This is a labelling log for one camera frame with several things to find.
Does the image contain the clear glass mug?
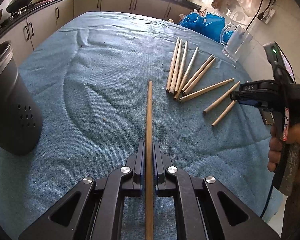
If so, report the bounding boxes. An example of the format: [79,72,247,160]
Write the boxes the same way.
[219,23,253,62]

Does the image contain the blue towel table cloth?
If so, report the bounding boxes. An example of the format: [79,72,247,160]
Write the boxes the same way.
[0,12,280,239]

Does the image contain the black perforated utensil holder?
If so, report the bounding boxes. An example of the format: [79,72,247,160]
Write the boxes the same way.
[0,41,43,155]

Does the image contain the wooden chopstick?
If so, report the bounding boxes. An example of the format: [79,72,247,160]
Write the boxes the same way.
[169,39,182,94]
[211,100,237,127]
[183,58,215,95]
[173,41,188,100]
[203,81,241,115]
[175,47,199,99]
[166,38,180,93]
[145,81,154,239]
[181,54,214,93]
[178,78,234,103]

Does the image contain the black power cable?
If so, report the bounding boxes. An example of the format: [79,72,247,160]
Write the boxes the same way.
[244,0,277,32]

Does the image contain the beige kitchen cabinets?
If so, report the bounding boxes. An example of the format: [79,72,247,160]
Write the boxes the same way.
[0,0,200,64]

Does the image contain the blue plastic bag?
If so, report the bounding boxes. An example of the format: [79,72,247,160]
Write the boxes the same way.
[179,12,226,42]

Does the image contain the person's right hand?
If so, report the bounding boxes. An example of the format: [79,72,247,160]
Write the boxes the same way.
[267,123,300,185]

